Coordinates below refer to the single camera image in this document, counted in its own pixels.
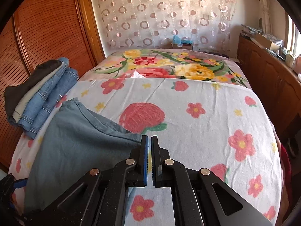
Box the grey-blue pants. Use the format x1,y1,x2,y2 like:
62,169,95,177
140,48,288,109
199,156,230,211
24,98,142,213

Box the strawberry print bed sheet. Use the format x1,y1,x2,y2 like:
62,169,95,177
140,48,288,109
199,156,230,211
9,78,282,224

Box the light blue folded jeans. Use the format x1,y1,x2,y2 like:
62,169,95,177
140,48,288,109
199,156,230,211
17,57,69,131

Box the beige folded garment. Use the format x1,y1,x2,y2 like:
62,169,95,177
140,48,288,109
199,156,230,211
8,65,63,124

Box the wooden low cabinet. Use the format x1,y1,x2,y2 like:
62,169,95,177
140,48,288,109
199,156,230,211
237,35,300,143

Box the dark folded garment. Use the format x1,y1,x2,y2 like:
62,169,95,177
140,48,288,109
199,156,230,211
4,60,62,118

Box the floral bed blanket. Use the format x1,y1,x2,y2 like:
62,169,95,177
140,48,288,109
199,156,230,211
80,48,251,88

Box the blue item behind bed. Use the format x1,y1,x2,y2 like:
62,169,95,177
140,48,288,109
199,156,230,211
171,35,193,50

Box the cardboard box on cabinet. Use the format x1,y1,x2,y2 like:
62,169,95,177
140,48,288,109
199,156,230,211
254,33,283,51

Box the wooden slatted wardrobe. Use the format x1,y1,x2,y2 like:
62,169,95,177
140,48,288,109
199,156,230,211
0,0,106,173

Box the pink circle sheer curtain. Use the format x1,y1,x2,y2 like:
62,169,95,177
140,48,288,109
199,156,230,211
91,0,236,53

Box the beige side curtain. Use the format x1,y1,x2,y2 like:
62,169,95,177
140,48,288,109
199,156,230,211
259,0,271,33

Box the window with wooden frame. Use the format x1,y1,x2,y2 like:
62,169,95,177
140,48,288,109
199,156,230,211
284,12,300,58

